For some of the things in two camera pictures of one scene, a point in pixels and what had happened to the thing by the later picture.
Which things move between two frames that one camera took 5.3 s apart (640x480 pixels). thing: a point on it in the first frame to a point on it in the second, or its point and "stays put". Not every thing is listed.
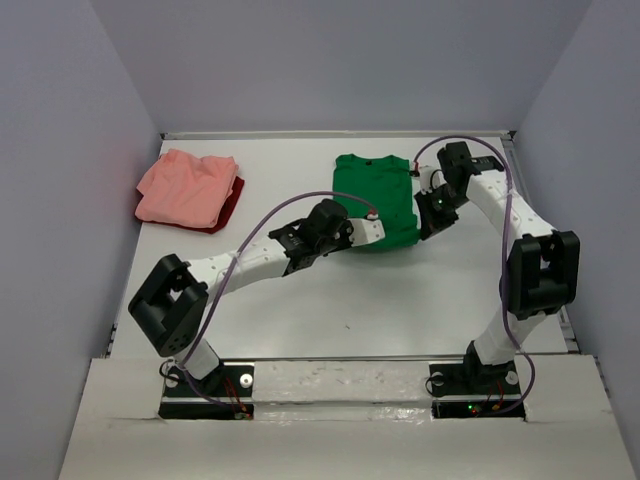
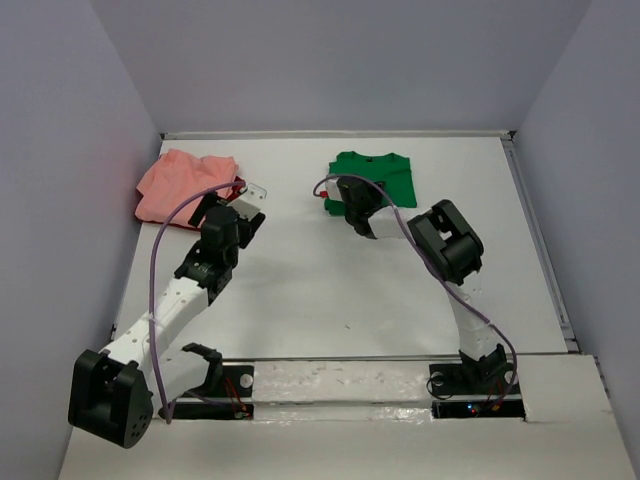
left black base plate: x=225 y=393 stays put
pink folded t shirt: x=184 y=190 stays put
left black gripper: x=345 y=229 to x=246 y=228
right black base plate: x=474 y=390 stays put
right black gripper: x=431 y=223 to x=377 y=200
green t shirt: x=385 y=185 stays put
